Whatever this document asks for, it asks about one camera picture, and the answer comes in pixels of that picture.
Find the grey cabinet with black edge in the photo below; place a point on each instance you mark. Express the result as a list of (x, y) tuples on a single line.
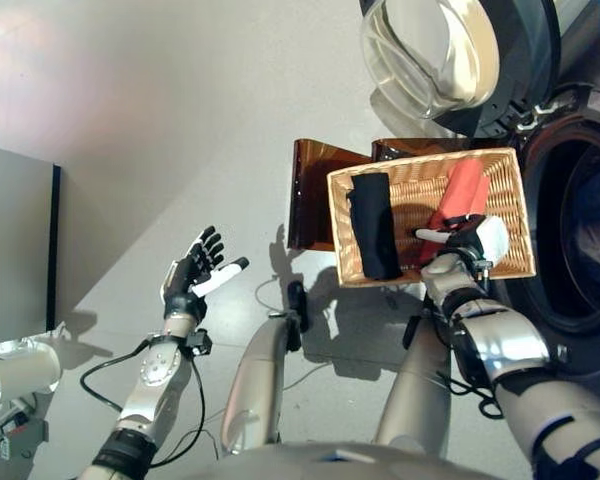
[(15, 240)]

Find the red cloth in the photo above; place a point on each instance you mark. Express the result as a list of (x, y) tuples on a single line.
[(460, 190)]

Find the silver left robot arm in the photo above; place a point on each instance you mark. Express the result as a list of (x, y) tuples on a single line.
[(155, 370)]

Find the black cloth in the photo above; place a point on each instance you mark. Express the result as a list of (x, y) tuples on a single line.
[(375, 230)]

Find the grey left robot leg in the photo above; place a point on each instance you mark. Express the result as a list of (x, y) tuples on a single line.
[(257, 380)]

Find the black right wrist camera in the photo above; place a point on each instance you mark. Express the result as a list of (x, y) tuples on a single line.
[(482, 267)]

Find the round glass washing machine door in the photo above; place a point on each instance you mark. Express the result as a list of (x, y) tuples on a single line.
[(430, 50)]

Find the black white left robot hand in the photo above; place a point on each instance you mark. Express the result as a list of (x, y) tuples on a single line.
[(185, 290)]

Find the grey robot leg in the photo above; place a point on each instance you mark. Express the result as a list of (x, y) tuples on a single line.
[(420, 390), (257, 380)]

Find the brown transparent acrylic stool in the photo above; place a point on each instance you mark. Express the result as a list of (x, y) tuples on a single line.
[(310, 200)]

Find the grey robot torso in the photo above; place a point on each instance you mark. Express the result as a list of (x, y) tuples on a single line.
[(330, 462)]

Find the white cylinder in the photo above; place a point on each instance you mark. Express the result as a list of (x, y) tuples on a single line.
[(25, 372)]

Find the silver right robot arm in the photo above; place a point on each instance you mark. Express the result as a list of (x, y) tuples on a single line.
[(510, 340)]

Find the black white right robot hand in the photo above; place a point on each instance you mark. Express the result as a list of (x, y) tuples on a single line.
[(492, 237)]

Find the rectangular wicker laundry basket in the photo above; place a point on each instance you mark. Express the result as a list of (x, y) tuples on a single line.
[(420, 190)]

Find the grey right robot leg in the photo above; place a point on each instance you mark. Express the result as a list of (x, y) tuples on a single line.
[(420, 390)]

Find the white cloth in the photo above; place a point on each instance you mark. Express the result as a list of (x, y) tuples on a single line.
[(597, 240)]

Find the grey front-load washing machine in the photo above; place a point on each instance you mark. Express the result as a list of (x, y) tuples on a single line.
[(535, 310)]

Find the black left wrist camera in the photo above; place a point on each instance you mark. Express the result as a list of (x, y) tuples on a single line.
[(200, 344)]

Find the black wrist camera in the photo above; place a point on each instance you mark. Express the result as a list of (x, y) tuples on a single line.
[(200, 344), (482, 267)]

